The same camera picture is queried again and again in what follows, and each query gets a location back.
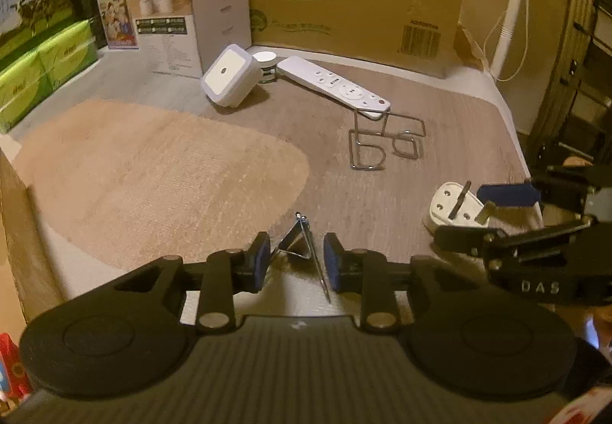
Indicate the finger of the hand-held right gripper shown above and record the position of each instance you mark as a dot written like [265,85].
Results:
[468,237]
[507,195]

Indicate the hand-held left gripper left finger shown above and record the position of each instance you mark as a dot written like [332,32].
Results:
[260,261]

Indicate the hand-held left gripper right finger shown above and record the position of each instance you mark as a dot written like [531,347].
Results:
[331,266]

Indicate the white plug adapter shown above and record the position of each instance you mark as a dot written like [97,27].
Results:
[454,208]

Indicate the white square night light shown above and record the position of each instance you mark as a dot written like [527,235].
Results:
[224,75]

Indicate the small white-lid jar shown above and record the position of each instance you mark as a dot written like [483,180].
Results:
[265,65]

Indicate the cardboard tray box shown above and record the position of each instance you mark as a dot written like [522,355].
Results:
[19,237]

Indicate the person's right hand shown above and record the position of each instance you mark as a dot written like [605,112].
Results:
[576,161]

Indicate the red white packet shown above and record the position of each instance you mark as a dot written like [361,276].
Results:
[588,409]

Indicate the white fan stand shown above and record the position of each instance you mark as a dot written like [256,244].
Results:
[514,17]

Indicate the dark slatted cabinet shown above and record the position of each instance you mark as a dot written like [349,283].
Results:
[578,31]

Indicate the white remote control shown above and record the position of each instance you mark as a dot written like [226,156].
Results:
[330,82]

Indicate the white product box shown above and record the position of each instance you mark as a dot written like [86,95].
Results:
[215,8]

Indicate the red packets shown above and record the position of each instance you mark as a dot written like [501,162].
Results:
[12,371]

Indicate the green tissue pack bundle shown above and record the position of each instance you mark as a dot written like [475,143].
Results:
[43,70]

